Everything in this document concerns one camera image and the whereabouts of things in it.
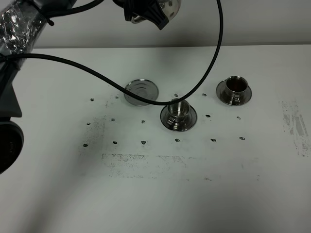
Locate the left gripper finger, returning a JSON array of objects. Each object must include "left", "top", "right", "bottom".
[{"left": 145, "top": 2, "right": 175, "bottom": 30}]

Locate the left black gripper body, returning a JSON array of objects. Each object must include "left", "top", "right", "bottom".
[{"left": 113, "top": 0, "right": 158, "bottom": 22}]

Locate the stainless steel teapot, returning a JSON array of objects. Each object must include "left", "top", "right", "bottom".
[{"left": 123, "top": 0, "right": 182, "bottom": 30}]

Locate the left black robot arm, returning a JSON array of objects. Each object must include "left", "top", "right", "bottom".
[{"left": 0, "top": 0, "right": 129, "bottom": 172}]

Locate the steel teapot saucer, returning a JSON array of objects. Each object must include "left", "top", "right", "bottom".
[{"left": 124, "top": 79, "right": 159, "bottom": 106}]

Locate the near steel teacup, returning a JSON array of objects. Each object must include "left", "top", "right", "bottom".
[{"left": 167, "top": 100, "right": 190, "bottom": 126}]

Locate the steel teacup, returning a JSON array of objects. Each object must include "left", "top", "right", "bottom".
[
  {"left": 225, "top": 76, "right": 248, "bottom": 102},
  {"left": 167, "top": 100, "right": 190, "bottom": 126}
]

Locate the far steel cup saucer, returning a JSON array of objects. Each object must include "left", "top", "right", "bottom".
[{"left": 216, "top": 76, "right": 252, "bottom": 106}]

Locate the steel cup saucer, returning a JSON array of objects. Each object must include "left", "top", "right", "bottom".
[
  {"left": 160, "top": 100, "right": 197, "bottom": 132},
  {"left": 216, "top": 76, "right": 252, "bottom": 106}
]

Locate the far steel teacup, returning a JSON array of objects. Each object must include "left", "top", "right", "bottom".
[{"left": 225, "top": 76, "right": 248, "bottom": 102}]

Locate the near steel cup saucer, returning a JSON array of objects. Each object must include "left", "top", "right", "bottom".
[{"left": 160, "top": 100, "right": 197, "bottom": 132}]

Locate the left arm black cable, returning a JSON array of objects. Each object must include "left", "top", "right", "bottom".
[{"left": 0, "top": 0, "right": 224, "bottom": 106}]

